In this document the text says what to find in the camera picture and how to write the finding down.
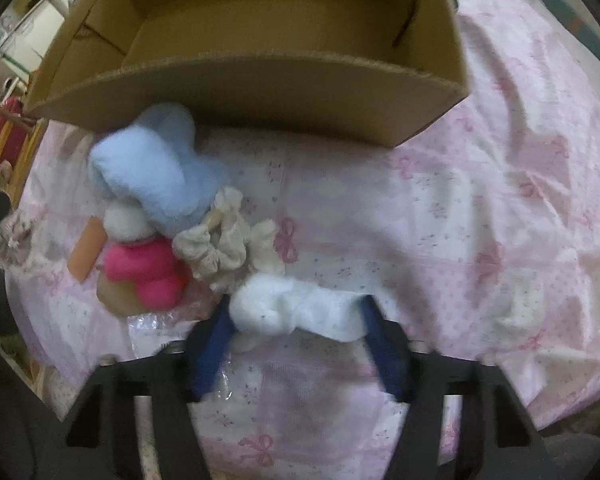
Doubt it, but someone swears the pink patterned bed quilt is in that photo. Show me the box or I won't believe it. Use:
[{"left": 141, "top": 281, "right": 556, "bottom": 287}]
[{"left": 6, "top": 0, "right": 600, "bottom": 479}]

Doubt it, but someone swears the brown cardboard tag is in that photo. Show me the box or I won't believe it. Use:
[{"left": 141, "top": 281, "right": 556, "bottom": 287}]
[{"left": 96, "top": 274, "right": 148, "bottom": 318}]

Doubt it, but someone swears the brown cardboard box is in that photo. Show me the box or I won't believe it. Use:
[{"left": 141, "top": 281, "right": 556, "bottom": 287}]
[{"left": 26, "top": 0, "right": 470, "bottom": 148}]

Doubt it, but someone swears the cream fabric scrunchie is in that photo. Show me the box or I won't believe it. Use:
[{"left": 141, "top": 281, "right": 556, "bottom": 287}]
[{"left": 172, "top": 186, "right": 285, "bottom": 292}]

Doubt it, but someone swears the pink and white plush toy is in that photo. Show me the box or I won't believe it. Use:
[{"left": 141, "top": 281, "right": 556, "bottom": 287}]
[{"left": 100, "top": 200, "right": 190, "bottom": 312}]

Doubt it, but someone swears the wooden drying rack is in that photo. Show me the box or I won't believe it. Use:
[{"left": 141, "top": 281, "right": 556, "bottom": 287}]
[{"left": 0, "top": 96, "right": 48, "bottom": 207}]

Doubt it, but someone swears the orange cardboard tube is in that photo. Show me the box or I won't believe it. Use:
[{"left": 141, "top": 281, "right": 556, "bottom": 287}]
[{"left": 67, "top": 217, "right": 108, "bottom": 283}]

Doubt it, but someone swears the red suitcase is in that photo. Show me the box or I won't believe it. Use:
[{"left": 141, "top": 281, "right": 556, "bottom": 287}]
[{"left": 0, "top": 96, "right": 28, "bottom": 176}]

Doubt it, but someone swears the white fluffy sock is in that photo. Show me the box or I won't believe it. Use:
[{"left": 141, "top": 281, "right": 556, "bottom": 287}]
[{"left": 228, "top": 273, "right": 367, "bottom": 353}]

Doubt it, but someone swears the teal orange pillow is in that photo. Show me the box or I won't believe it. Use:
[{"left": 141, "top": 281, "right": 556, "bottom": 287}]
[{"left": 542, "top": 0, "right": 600, "bottom": 61}]

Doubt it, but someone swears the floral patterned scrunchie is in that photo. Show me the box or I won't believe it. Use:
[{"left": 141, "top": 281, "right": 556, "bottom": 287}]
[{"left": 0, "top": 210, "right": 35, "bottom": 270}]

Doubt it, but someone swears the light blue fluffy plush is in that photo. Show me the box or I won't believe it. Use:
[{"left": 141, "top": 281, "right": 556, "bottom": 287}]
[{"left": 88, "top": 103, "right": 230, "bottom": 238}]

